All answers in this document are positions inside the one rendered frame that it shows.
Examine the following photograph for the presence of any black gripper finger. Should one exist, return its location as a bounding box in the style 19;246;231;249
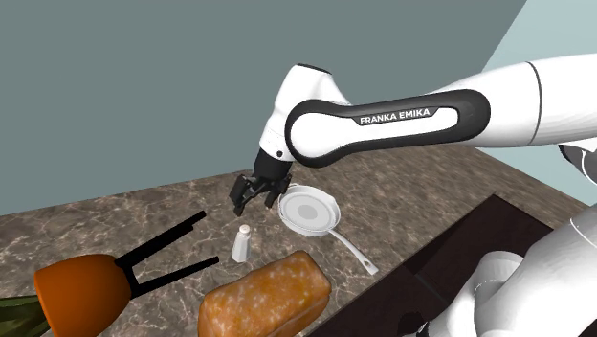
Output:
263;174;294;210
230;174;269;217

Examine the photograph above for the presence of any white frying pan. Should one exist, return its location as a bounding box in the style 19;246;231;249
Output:
277;184;381;277

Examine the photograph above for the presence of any white salt shaker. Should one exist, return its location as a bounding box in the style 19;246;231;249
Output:
231;223;253;264

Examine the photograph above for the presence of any brown bread loaf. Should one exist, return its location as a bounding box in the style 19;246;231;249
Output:
197;250;333;337

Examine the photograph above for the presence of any orange vessel with black legs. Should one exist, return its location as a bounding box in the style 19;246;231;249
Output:
33;210;221;337

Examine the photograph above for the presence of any green leafy plant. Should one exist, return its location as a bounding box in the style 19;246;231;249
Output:
0;294;52;337

